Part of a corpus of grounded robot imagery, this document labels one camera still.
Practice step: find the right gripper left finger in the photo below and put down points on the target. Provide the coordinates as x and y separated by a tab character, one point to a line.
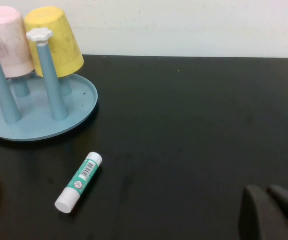
258	217

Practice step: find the yellow cup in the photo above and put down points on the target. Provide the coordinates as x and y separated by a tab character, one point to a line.
64	45

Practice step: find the blue cup stand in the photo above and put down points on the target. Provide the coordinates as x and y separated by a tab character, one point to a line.
34	125

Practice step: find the pink cup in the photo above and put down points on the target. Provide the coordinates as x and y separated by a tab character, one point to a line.
11	45

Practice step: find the green white glue stick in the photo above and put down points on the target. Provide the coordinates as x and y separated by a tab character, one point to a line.
81	180

